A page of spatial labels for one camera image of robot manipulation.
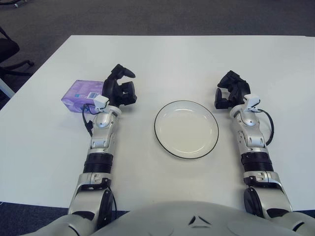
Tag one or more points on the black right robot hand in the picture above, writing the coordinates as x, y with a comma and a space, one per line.
236, 88

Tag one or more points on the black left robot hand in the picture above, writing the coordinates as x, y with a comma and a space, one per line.
115, 91

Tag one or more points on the purple tissue paper pack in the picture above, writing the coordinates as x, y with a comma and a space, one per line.
78, 93

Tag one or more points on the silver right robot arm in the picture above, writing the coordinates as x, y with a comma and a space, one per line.
251, 137

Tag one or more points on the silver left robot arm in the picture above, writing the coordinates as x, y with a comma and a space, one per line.
102, 123

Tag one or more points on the white plate with black rim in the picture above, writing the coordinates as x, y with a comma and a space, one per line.
185, 130

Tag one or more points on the black office chair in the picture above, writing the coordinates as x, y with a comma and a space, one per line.
7, 46

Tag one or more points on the silver robot torso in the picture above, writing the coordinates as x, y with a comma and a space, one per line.
172, 218

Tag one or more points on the white left wrist mount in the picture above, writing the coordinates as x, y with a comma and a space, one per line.
101, 102

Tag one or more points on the white wrist mount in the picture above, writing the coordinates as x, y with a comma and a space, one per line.
101, 102
252, 100

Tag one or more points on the white right wrist mount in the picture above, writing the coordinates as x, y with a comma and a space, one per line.
252, 100

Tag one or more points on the white desk frame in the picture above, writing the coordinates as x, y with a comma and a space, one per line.
6, 86

